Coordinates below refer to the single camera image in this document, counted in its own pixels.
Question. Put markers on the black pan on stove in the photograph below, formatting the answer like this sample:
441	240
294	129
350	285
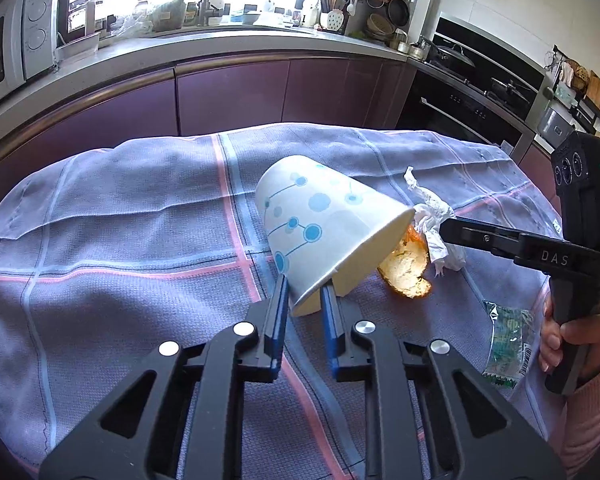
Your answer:
507	87

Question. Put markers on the blue dotted paper cup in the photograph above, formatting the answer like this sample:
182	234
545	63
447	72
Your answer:
320	220

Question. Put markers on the purple checked tablecloth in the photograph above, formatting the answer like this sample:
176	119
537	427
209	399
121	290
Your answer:
120	240

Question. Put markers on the white dotted utensil holder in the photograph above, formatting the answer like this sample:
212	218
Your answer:
332	20

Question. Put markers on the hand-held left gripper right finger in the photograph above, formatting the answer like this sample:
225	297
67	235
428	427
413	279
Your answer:
330	330

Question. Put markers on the clear plastic bag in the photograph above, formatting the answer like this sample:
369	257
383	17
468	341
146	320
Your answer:
150	17

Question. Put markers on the silver metal bread box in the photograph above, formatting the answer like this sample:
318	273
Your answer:
555	122

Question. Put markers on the clear green plastic wrapper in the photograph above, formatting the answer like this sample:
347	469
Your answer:
507	340

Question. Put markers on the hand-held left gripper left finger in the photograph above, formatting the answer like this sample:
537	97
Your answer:
279	320

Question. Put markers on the black range hood panel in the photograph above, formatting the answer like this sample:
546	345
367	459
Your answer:
490	45

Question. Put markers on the person's right hand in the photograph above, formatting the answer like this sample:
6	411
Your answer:
580	335

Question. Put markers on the black pot with glass lid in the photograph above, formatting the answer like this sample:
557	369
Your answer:
450	55

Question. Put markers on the black built-in oven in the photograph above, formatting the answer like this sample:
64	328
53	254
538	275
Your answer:
455	110

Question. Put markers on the purple kitchen base cabinets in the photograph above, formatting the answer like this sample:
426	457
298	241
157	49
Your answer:
220	95

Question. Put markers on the metal dish tray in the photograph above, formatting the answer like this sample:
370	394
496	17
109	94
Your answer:
80	35

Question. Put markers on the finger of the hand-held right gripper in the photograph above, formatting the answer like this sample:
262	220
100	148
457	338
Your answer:
480	237

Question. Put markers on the black hanging frying pan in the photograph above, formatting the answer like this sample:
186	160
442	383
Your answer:
399	12

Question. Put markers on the white tissue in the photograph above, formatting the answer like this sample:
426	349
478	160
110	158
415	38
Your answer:
432	212

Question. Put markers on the person's right forearm pink sleeve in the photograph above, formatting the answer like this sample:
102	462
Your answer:
592	425

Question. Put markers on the orange peel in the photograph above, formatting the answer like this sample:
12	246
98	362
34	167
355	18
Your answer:
405	270

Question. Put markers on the wooden cutting board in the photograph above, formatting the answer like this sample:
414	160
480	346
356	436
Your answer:
596	91

